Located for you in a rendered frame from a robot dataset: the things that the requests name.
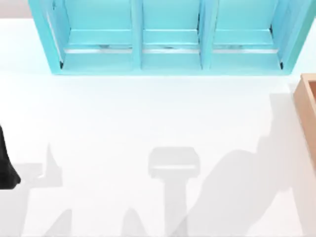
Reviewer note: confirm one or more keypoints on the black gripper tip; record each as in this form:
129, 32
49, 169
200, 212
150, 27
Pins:
6, 170

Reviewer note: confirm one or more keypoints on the light blue rack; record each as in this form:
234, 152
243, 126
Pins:
170, 61

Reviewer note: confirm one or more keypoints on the salmon-coloured shallow box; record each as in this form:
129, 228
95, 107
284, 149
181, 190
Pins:
303, 103

